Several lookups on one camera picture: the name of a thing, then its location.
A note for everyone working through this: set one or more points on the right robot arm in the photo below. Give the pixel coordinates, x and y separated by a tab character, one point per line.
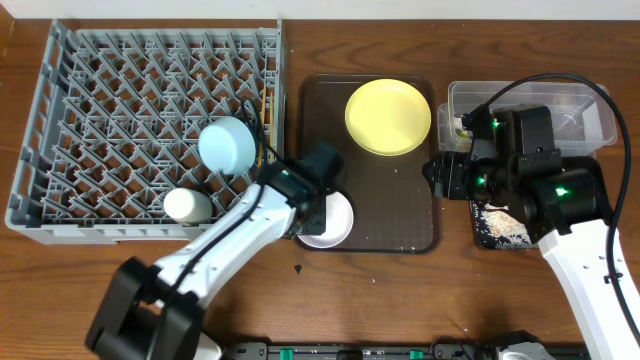
515	166

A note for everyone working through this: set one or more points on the grey plastic dish rack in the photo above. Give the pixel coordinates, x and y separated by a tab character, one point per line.
114	125

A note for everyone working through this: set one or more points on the yellow round plate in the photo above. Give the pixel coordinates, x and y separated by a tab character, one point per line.
388	117

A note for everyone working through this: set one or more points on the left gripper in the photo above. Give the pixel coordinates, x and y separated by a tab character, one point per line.
314	215

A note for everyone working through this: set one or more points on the light blue bowl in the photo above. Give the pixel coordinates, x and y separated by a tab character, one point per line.
228	146

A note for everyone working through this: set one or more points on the green orange snack wrapper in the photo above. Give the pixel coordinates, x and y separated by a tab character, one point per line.
459	130

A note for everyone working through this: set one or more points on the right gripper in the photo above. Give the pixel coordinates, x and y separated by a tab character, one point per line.
448	173

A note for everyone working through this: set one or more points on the black waste tray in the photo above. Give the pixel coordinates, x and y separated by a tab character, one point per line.
543	204

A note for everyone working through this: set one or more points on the spilled rice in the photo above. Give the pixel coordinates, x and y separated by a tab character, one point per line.
495	229

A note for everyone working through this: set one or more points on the white bowl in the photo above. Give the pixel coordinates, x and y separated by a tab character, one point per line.
339	223

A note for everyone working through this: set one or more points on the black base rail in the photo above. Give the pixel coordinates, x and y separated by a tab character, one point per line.
263	351

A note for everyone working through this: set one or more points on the white cup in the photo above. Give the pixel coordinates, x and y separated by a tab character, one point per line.
187	206

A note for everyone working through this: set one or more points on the clear plastic bin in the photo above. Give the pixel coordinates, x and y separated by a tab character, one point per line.
582	120

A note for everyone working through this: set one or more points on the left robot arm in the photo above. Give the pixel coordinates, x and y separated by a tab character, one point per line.
157	311

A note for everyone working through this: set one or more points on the dark brown serving tray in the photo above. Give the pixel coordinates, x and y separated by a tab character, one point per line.
394	210

